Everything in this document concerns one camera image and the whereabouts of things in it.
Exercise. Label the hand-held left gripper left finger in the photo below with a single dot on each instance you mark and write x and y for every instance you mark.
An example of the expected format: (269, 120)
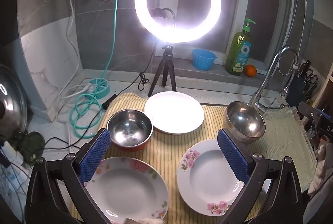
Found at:
(95, 153)

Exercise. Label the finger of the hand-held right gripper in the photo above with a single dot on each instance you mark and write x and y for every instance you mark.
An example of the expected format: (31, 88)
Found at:
(311, 112)

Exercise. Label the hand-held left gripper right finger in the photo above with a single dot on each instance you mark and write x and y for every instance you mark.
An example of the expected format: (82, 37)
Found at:
(232, 156)

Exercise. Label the pink floral white plate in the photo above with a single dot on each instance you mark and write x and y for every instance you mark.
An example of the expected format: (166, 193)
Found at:
(130, 187)
(208, 177)

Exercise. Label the large steel bowl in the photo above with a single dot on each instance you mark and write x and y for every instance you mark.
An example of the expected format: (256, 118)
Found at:
(244, 120)

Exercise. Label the small steel bowl red outside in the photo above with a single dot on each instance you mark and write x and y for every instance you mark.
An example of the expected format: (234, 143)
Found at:
(130, 127)

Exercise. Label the plain white plate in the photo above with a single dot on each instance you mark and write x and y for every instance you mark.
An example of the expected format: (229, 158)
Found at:
(174, 112)

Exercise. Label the person's right forearm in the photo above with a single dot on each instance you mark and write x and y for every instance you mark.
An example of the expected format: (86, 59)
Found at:
(318, 177)

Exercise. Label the dark knife block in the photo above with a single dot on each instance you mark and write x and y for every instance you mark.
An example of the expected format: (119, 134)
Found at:
(296, 88)

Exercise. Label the pale green fringed towel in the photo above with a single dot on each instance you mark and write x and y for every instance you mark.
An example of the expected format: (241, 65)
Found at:
(286, 135)

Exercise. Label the black kitchen scissors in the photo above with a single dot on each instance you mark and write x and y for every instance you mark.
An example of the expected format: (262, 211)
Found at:
(311, 77)

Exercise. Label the dark green cloth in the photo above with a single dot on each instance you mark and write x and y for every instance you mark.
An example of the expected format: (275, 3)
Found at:
(31, 143)

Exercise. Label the chrome kitchen faucet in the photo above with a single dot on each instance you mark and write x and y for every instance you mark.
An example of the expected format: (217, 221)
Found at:
(279, 53)

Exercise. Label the yellow striped towel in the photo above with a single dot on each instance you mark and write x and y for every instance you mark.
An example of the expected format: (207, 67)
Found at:
(166, 151)

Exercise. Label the round teal power strip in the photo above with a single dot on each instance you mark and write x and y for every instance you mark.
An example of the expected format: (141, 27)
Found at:
(97, 83)

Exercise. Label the orange fruit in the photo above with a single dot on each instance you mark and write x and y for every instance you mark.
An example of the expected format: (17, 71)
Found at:
(250, 71)

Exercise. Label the blue white printed cloth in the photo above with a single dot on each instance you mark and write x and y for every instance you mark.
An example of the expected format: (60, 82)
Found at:
(13, 182)

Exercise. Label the green dish soap bottle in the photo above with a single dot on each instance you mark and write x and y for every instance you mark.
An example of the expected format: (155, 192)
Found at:
(239, 54)

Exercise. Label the blue fluted cup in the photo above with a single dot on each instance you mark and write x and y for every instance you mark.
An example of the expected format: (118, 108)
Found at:
(204, 60)

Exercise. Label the steel pot lid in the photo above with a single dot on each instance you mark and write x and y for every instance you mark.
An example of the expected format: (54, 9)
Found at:
(13, 88)

